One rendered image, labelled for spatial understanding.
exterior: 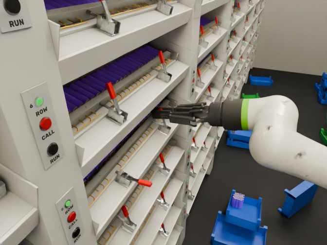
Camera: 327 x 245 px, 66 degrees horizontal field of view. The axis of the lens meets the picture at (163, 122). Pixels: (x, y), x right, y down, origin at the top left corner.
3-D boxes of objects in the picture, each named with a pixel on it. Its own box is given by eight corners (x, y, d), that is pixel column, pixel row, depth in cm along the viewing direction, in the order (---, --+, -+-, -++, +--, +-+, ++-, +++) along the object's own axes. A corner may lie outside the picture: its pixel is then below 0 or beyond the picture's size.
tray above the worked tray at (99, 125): (185, 76, 95) (199, 41, 87) (78, 183, 47) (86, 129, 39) (138, 53, 98) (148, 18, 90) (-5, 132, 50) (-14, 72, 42)
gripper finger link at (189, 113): (205, 120, 79) (204, 122, 78) (171, 120, 83) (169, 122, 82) (203, 108, 77) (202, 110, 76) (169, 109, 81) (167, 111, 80)
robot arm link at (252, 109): (297, 120, 74) (299, 87, 68) (297, 148, 65) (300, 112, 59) (247, 119, 80) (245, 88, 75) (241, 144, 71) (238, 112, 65)
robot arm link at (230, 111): (245, 91, 75) (240, 104, 67) (246, 125, 80) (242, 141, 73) (224, 91, 77) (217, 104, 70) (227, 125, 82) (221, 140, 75)
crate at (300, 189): (312, 199, 183) (301, 192, 189) (321, 179, 173) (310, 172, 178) (287, 218, 169) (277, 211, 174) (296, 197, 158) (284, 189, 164)
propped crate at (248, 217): (230, 199, 183) (232, 189, 181) (259, 208, 176) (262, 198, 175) (224, 221, 156) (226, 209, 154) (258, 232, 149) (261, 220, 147)
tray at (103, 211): (183, 120, 105) (191, 101, 99) (93, 246, 57) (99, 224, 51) (141, 98, 108) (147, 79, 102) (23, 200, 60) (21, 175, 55)
